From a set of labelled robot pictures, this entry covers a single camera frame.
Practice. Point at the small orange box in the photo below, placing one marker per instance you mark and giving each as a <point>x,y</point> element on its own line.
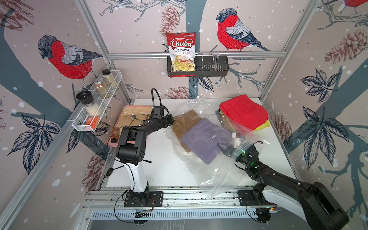
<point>92,122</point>

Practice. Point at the tan cloth on tray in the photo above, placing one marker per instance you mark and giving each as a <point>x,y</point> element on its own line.
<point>129,115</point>

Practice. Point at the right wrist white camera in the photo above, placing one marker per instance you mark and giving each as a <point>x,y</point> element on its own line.
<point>237,139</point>

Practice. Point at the clear plastic vacuum bag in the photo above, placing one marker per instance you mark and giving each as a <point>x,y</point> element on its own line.
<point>223,173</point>

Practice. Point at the amber bottle on tray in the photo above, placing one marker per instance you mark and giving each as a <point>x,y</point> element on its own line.
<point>115,135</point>

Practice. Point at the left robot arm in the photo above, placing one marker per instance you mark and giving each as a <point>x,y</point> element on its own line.
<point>132,147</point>

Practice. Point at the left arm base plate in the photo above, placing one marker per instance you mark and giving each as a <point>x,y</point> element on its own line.
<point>144,199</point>

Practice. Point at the black wire basket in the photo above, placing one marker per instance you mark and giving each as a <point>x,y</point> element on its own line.
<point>204,66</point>

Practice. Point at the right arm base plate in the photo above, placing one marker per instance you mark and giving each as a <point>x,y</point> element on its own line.
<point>251,198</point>

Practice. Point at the black plastic spoon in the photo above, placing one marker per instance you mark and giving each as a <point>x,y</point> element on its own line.
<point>110,170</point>

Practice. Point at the brown folded garment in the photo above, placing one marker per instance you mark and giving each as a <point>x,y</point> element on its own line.
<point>183,123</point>

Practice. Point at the red garment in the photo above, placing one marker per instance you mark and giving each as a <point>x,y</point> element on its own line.
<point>242,110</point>

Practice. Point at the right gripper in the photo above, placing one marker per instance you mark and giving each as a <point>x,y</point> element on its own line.
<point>228,150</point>

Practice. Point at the spice jar middle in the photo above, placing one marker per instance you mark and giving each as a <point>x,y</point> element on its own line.
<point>101,88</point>

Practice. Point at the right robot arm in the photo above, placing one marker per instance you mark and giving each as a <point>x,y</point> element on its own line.
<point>320,208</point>

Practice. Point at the yellow green garment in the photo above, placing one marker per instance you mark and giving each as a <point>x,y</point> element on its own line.
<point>234,127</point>

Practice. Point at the purple garment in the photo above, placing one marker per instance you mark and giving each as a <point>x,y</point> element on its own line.
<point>204,138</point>

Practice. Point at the metal spoon on tray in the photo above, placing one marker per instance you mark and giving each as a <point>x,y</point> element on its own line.
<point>134,117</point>

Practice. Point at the black lid spice jar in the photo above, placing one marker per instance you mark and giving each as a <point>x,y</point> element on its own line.
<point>92,107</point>

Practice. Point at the white wire shelf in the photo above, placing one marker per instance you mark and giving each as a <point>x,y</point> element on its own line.
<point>79,122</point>

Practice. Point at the spice jar rear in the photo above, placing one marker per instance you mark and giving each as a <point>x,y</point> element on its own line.
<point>109,78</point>

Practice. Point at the Chuba cassava chips bag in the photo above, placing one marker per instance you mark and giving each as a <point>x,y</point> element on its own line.
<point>182,51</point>

